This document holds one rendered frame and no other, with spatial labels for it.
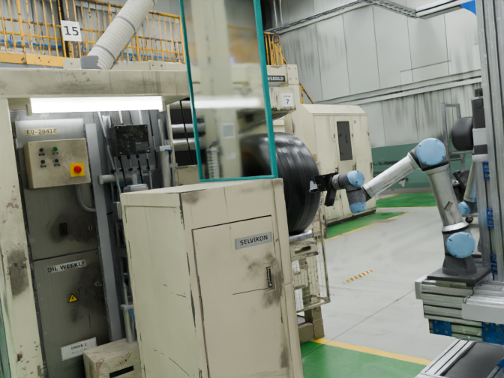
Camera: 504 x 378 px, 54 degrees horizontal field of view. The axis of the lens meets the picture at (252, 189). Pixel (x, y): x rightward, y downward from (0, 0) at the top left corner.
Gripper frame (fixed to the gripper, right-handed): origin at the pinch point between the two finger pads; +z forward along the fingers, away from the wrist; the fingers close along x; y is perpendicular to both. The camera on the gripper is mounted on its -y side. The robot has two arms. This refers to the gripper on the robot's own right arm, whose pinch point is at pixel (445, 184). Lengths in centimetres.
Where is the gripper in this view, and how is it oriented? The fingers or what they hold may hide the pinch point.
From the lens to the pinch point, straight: 334.3
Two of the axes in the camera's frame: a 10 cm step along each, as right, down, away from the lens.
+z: -3.7, -0.1, 9.3
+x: 9.0, -2.5, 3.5
